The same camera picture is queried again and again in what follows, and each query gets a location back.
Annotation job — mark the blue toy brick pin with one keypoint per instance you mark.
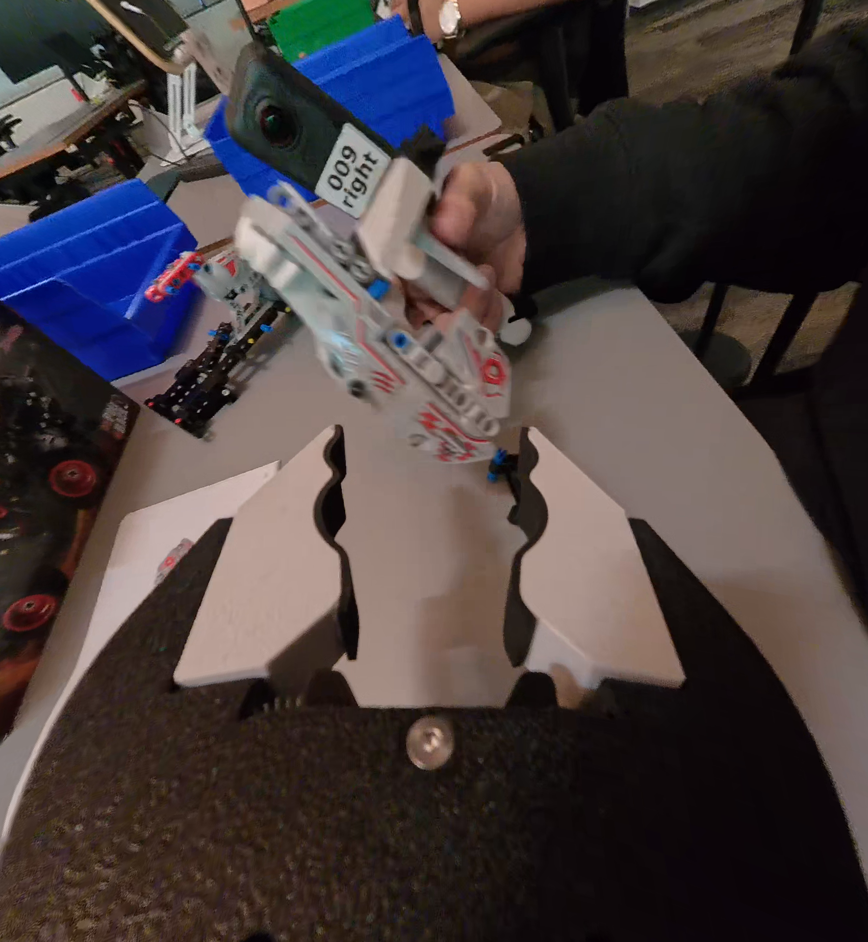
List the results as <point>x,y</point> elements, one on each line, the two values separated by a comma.
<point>502,465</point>

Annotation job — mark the person's right hand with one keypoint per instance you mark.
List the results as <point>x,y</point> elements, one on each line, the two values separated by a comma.
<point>489,221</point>

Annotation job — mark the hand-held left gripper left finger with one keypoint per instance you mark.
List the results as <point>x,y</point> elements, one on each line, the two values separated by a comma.
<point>265,589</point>

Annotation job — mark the black table base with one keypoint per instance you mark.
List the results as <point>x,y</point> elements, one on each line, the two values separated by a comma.
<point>721,360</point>

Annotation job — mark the green plastic crate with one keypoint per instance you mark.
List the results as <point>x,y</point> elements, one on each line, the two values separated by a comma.
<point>324,29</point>

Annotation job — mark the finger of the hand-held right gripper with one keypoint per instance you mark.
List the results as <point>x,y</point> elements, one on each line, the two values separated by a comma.
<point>397,221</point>

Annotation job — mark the toy brick instruction booklet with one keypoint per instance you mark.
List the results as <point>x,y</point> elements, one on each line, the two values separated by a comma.
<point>154,544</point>

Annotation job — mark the black grey toy brick chassis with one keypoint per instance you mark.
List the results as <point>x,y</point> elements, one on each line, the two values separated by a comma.
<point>198,383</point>

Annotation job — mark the blue storage bin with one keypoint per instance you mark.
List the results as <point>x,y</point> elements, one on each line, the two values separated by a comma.
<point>88,279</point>
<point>397,81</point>

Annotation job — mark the white hobby robot arm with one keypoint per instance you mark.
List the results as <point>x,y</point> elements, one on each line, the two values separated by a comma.
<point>176,110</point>

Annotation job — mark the wooden table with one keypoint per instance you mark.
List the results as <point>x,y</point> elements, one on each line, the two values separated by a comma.
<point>59,132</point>

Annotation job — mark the black toy brick frame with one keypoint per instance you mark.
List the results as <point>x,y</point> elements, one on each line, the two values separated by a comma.
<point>509,482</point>

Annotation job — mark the person's right forearm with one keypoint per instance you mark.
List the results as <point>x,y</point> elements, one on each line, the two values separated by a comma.
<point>699,184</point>

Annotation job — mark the grey toy brick shark head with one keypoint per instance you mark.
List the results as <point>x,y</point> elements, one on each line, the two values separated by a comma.
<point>434,383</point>

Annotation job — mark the dark monitor screen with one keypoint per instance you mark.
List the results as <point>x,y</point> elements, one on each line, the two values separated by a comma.
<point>29,37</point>

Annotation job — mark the black printed toy set box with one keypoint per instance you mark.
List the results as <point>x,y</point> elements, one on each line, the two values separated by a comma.
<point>29,478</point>

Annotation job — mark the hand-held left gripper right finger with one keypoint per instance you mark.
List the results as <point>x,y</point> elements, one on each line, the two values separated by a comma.
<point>596,589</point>

